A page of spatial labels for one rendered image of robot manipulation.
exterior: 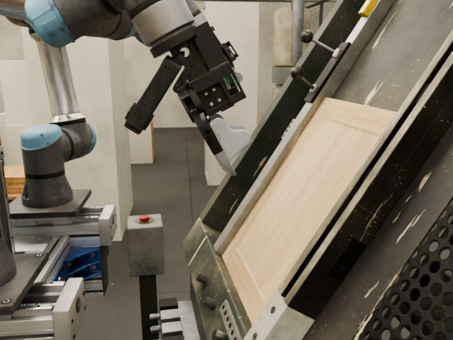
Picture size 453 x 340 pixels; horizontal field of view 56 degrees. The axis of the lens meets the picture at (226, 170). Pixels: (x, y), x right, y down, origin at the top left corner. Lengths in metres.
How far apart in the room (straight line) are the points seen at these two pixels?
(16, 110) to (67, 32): 4.82
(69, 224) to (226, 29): 3.75
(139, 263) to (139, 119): 0.96
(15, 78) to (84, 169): 2.13
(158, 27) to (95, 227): 0.92
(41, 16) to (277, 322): 0.64
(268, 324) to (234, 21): 4.25
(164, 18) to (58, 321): 0.63
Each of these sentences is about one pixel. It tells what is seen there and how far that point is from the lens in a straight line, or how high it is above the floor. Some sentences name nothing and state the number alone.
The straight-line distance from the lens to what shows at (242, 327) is 0.99.
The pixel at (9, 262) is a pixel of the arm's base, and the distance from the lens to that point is 0.99.
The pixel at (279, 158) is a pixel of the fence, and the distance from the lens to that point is 1.26.
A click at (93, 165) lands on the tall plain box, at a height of 0.65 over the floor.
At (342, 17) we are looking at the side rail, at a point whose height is 1.61.
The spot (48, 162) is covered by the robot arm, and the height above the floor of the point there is 1.17.
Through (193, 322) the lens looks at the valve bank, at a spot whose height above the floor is 0.74.
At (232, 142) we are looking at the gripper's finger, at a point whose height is 1.36.
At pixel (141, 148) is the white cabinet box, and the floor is 0.23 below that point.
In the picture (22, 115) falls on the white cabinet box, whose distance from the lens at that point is 5.41.
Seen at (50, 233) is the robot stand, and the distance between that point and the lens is 1.43.
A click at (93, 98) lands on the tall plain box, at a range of 3.41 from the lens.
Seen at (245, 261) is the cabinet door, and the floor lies 0.94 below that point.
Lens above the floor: 1.48
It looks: 15 degrees down
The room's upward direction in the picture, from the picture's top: straight up
